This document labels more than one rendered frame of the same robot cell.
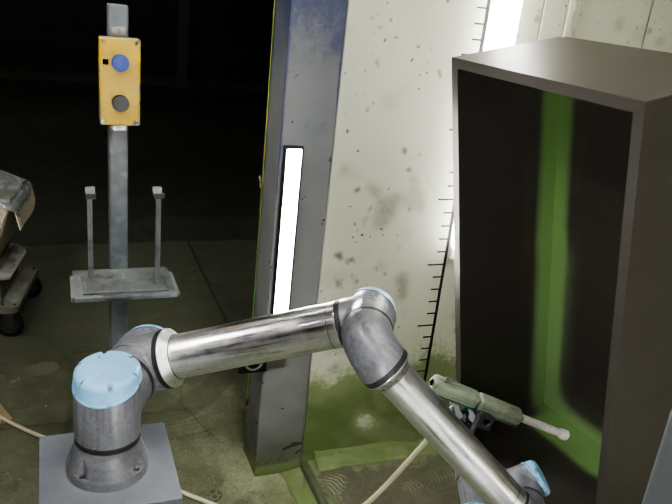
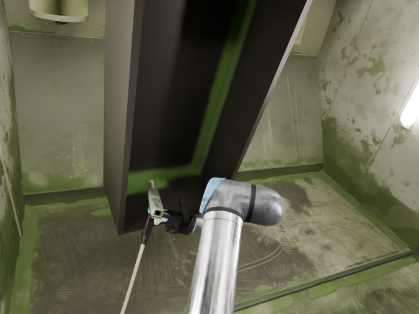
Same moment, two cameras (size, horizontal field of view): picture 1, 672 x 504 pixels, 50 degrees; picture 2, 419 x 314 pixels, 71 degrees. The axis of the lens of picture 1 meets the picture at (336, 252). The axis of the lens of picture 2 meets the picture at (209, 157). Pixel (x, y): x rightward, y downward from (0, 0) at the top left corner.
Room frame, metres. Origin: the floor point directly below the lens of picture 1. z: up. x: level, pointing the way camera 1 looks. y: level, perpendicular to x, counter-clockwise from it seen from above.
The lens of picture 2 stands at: (1.67, 0.60, 1.61)
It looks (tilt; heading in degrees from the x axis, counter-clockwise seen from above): 31 degrees down; 265
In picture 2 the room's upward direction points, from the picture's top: 10 degrees clockwise
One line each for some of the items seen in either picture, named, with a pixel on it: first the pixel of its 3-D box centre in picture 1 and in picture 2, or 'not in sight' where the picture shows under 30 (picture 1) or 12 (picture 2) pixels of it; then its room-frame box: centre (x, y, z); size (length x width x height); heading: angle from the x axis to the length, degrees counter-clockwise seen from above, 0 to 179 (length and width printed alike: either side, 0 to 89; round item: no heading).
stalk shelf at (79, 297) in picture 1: (123, 283); not in sight; (2.14, 0.68, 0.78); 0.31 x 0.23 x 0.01; 113
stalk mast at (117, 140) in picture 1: (118, 256); not in sight; (2.27, 0.74, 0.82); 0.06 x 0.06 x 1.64; 23
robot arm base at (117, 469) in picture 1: (107, 448); not in sight; (1.42, 0.49, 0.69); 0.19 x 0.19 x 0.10
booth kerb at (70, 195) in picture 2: not in sight; (204, 180); (1.49, -1.50, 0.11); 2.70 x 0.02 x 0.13; 23
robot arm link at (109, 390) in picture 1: (109, 396); not in sight; (1.43, 0.48, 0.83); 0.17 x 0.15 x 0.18; 174
